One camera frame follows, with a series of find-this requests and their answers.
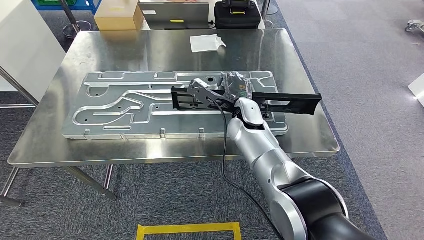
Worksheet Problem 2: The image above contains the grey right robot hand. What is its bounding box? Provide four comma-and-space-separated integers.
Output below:
220, 70, 256, 101

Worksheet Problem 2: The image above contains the black plastic slotted panel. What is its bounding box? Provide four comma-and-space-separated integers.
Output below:
170, 84, 323, 117

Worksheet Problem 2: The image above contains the stainless steel workbench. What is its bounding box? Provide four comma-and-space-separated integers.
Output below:
7, 28, 341, 209

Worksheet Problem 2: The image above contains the white crumpled paper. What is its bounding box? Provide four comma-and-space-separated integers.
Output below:
189, 33, 227, 54

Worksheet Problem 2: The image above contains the black carrying case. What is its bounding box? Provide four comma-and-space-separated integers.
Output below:
213, 0, 263, 30

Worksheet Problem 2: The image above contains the stamped sheet metal panel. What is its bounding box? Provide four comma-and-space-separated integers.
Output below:
61, 70, 290, 141

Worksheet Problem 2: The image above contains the grey laptop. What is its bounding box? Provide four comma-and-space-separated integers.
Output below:
138, 1, 212, 31

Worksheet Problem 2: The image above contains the cardboard box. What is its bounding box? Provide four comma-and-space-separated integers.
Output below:
94, 0, 145, 32

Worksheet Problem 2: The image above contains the blue rack with green bins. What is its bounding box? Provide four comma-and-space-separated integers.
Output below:
30, 0, 103, 12

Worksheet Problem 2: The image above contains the white angled board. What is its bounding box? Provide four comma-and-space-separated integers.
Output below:
407, 72, 424, 108

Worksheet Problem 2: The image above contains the grey wheeled cart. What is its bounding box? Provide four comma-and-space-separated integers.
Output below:
404, 19, 424, 35

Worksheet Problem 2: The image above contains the white cabinet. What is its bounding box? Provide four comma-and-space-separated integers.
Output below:
0, 0, 67, 103

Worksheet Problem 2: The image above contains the stainless steel table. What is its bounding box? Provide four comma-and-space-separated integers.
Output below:
0, 65, 40, 110

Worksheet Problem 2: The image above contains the black camera cable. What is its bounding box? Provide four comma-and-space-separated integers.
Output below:
210, 98, 282, 240

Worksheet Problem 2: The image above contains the chrome stanchion post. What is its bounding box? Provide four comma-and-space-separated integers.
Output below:
58, 0, 94, 40

